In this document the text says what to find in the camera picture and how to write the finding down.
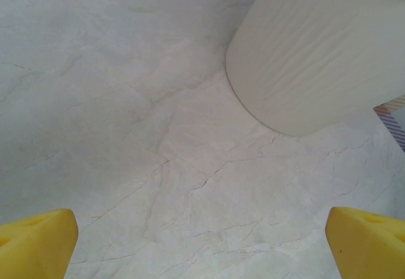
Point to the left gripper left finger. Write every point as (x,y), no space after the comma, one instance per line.
(34,247)

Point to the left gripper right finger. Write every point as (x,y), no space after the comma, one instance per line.
(370,247)

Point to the cream round plastic bin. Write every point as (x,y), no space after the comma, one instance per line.
(310,54)

